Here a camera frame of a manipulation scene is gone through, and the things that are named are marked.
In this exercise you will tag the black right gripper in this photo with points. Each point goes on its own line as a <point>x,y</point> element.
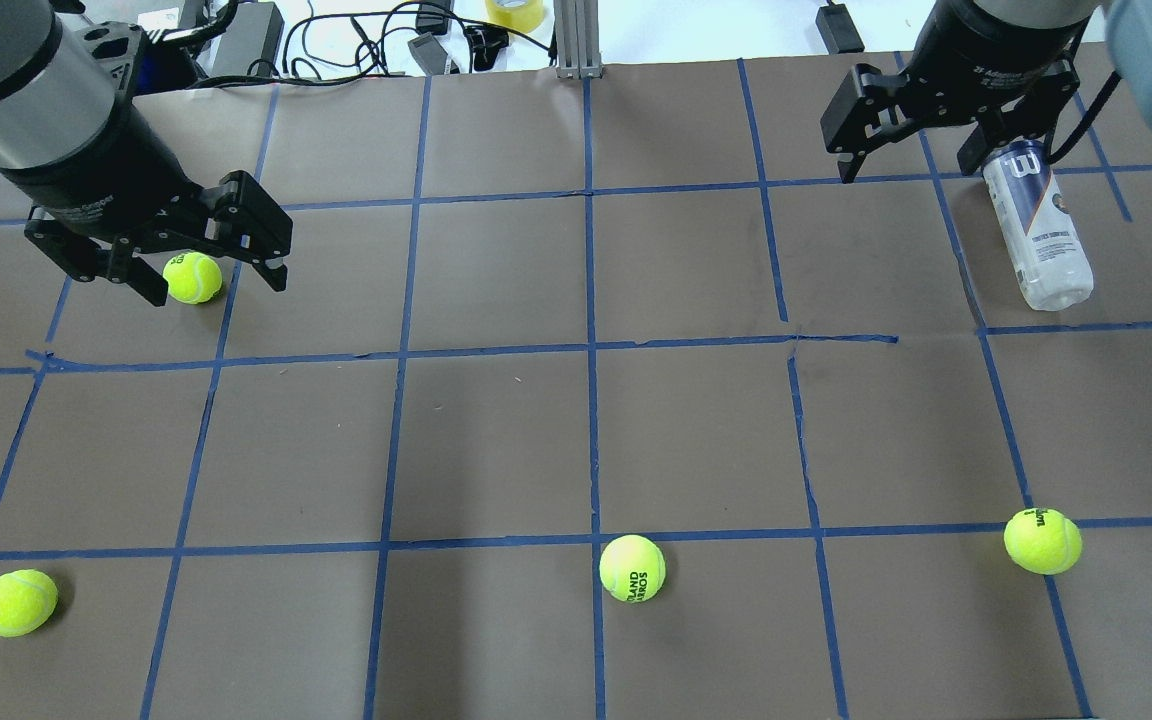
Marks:
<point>988,58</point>

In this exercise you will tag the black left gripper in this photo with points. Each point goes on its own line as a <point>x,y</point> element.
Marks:
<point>88,178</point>

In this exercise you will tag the tennis ball can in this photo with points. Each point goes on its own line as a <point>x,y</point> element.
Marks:
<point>1048,260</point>

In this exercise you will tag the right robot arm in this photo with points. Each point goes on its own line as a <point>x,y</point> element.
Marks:
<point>1128,35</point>

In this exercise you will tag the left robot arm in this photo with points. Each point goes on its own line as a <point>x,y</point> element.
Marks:
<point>58,86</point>

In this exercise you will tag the tennis ball near left gripper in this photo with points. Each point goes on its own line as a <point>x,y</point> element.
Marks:
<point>193,278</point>

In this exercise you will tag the tennis ball far corner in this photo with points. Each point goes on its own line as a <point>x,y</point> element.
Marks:
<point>28,598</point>

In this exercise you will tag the tennis ball Wilson print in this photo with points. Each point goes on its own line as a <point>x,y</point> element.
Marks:
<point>1043,541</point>

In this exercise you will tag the tennis ball Roland Garros centre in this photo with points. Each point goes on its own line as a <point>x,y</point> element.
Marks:
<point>632,569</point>

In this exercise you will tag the black power adapter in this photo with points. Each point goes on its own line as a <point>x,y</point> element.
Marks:
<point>248,45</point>

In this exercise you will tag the yellow tape roll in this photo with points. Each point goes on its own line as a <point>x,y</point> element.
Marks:
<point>522,16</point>

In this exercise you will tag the aluminium frame post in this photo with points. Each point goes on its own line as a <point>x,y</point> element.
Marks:
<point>576,36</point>

